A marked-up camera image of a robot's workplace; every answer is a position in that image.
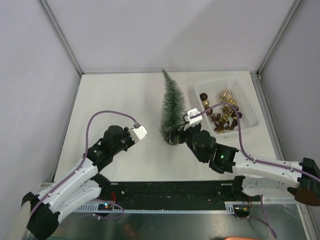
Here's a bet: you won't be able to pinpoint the small green bottlebrush christmas tree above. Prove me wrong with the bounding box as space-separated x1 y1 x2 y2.
159 68 186 146

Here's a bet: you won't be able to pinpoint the dark brown bauble lower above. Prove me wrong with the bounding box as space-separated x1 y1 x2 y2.
205 107 213 116

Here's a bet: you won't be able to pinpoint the aluminium frame post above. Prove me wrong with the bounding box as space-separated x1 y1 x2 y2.
256 0 305 76
37 0 84 77

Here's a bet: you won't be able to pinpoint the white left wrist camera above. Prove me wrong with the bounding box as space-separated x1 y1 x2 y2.
129 125 148 143

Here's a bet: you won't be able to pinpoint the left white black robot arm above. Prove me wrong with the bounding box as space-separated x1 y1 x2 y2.
22 125 147 240

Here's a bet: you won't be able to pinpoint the white perforated plastic basket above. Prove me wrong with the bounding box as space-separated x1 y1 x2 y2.
194 77 261 137

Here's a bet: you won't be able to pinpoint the small gold glitter bauble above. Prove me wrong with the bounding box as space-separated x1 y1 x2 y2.
202 99 210 108

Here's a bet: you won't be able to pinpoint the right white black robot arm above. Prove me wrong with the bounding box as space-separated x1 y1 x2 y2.
166 124 320 207

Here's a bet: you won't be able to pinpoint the pine cone ornament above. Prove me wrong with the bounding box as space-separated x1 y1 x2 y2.
222 105 236 118

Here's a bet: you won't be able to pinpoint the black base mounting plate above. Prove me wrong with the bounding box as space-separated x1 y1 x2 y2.
97 180 260 210

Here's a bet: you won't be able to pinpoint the right aluminium frame post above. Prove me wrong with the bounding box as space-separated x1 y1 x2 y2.
256 0 305 76

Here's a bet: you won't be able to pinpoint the white slotted cable duct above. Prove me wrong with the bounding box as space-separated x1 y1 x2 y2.
74 202 250 215

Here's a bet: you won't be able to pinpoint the large gold striped bauble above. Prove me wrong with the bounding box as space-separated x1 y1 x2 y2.
219 89 234 103

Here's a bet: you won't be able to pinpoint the dark brown bauble top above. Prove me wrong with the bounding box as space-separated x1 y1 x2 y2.
199 92 208 102

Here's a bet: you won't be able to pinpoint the gold bauble cluster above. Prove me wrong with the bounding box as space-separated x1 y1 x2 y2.
225 99 237 106

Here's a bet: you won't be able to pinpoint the left aluminium frame post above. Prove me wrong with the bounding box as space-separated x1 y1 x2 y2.
37 0 84 77

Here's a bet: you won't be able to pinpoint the small dark brown bauble right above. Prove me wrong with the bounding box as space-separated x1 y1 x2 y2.
235 112 243 119

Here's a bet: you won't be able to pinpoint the brown ribbon bow ornaments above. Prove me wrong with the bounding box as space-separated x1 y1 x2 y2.
211 112 239 134

